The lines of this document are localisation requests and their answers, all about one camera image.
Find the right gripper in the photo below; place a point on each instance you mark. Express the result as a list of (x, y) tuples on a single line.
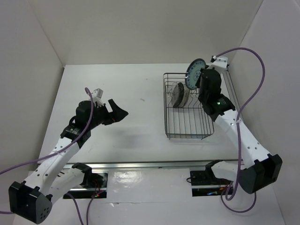
[(198, 82)]

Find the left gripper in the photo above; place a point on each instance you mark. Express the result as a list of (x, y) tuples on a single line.
[(117, 114)]

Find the frosted square glass plate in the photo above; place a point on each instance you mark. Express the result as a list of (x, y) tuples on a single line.
[(185, 98)]

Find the black round plate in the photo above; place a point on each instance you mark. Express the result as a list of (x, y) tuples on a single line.
[(181, 93)]

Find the blue patterned round plate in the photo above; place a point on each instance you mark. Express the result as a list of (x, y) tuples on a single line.
[(193, 73)]

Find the clear textured glass plate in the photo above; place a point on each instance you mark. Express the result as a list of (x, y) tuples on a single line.
[(172, 93)]

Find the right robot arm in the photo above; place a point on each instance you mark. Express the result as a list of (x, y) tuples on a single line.
[(261, 168)]

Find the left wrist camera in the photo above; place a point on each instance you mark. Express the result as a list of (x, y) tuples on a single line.
[(96, 96)]

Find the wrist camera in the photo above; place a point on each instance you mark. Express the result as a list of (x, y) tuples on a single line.
[(218, 63), (96, 96)]

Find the metal wire dish rack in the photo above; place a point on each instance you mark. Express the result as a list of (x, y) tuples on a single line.
[(189, 122)]

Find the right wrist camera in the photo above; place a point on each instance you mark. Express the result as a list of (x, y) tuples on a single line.
[(218, 63)]

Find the front aluminium rail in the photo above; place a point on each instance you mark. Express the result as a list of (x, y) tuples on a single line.
[(147, 165)]

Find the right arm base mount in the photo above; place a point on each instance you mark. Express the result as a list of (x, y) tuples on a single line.
[(203, 184)]

